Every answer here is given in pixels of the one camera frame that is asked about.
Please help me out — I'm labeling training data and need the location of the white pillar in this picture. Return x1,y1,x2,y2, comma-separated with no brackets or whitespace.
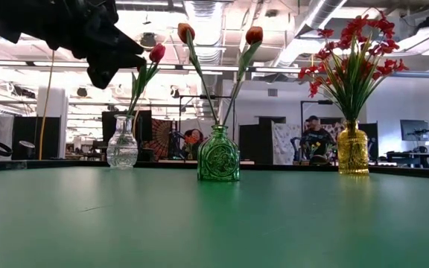
36,86,69,159

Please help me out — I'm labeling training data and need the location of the tall black partition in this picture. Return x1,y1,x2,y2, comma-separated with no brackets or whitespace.
238,116,275,165

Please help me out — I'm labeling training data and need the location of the white floral cloth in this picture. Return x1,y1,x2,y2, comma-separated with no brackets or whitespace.
272,122,305,165

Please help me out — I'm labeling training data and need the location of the black screen panel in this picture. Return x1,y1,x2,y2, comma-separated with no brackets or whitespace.
101,110,153,162

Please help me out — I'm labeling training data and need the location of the person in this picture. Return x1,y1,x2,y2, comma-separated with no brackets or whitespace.
299,115,337,165
182,128,204,161

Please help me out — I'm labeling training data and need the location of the black backdrop panel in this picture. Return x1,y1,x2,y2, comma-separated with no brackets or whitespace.
359,122,379,162

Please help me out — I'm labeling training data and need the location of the long yellow hanging cable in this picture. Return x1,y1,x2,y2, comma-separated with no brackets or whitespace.
38,50,55,160

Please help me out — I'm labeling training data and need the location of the black partition panel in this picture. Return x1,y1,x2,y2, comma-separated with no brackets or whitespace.
12,115,62,161

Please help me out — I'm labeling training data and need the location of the black metal frame stand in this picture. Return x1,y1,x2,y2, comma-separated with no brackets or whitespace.
300,99,352,126
178,94,237,161

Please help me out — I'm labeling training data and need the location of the green embossed glass vase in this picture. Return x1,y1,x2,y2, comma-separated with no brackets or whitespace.
197,124,241,182

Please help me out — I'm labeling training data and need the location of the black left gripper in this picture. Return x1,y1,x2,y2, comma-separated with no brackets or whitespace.
50,0,147,89

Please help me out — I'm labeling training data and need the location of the black cylinder object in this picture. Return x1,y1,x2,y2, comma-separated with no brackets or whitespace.
13,140,36,161

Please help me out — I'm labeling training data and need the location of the dark desk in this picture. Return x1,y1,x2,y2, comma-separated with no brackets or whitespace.
385,150,429,169

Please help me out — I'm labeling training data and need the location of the dark computer monitor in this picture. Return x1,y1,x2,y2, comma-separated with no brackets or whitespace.
400,119,429,142

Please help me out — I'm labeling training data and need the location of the clear glass vase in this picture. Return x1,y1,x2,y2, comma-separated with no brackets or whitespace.
106,114,139,170

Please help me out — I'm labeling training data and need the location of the black rounded object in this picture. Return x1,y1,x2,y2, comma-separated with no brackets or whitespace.
308,154,329,166

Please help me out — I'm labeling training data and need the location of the yellow embossed glass vase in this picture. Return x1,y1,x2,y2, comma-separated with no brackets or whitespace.
337,119,370,176

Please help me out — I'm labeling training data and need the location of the mandala pattern tapestry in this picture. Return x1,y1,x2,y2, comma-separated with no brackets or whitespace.
145,118,177,159

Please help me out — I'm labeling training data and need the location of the large grey air duct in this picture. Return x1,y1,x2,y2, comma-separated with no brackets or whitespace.
270,0,349,75

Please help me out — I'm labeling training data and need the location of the short yellow hanging cable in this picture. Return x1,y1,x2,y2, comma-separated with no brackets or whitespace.
130,89,149,153

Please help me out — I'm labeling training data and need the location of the pink floral cloth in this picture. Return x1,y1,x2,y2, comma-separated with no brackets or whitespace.
325,122,341,150

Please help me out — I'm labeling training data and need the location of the round black ceiling fixture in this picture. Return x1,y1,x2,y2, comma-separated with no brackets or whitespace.
139,32,157,48

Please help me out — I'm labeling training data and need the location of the black ceiling track light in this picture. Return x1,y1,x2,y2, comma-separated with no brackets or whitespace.
11,85,36,100

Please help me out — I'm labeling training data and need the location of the silver ribbed air duct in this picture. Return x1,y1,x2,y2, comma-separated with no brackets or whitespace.
182,0,226,120

